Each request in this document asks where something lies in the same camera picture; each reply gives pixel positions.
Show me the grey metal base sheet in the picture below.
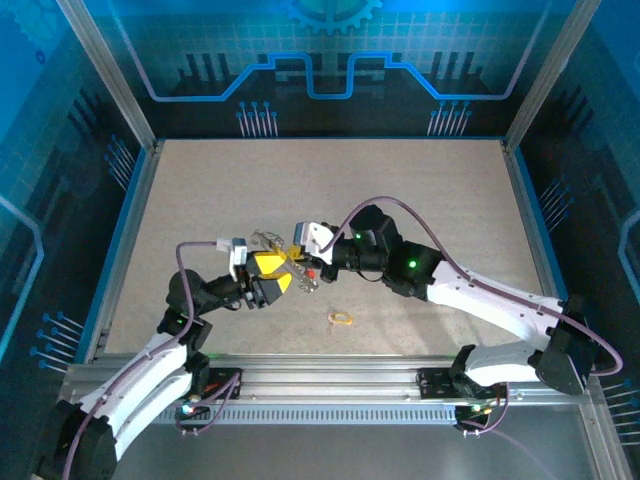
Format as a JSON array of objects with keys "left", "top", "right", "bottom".
[{"left": 64, "top": 422, "right": 601, "bottom": 480}]

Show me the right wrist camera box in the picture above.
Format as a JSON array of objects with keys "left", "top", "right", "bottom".
[{"left": 292, "top": 221, "right": 341, "bottom": 266}]

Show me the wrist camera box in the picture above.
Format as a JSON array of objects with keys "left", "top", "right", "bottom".
[
  {"left": 292, "top": 221, "right": 341, "bottom": 266},
  {"left": 215, "top": 237, "right": 250, "bottom": 281}
]

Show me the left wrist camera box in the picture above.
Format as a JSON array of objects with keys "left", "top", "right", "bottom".
[{"left": 215, "top": 237, "right": 250, "bottom": 281}]

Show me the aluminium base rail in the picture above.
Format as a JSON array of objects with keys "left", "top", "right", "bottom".
[{"left": 59, "top": 352, "right": 601, "bottom": 409}]

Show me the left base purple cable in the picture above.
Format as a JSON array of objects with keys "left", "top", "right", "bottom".
[{"left": 174, "top": 372, "right": 244, "bottom": 437}]

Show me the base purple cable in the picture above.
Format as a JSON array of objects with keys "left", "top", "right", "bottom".
[
  {"left": 457, "top": 382, "right": 551, "bottom": 480},
  {"left": 174, "top": 372, "right": 244, "bottom": 437}
]

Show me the aluminium table side rail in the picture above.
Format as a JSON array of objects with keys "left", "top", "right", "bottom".
[
  {"left": 82, "top": 139, "right": 166, "bottom": 364},
  {"left": 499, "top": 139, "right": 571, "bottom": 311}
]

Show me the grey slotted cable duct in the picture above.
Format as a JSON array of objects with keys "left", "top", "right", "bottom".
[{"left": 154, "top": 404, "right": 461, "bottom": 426}]

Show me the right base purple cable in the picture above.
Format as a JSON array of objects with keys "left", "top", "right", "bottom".
[{"left": 457, "top": 382, "right": 551, "bottom": 480}]

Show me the aluminium frame post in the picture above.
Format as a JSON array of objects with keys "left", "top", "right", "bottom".
[
  {"left": 503, "top": 0, "right": 604, "bottom": 151},
  {"left": 53, "top": 0, "right": 160, "bottom": 151}
]

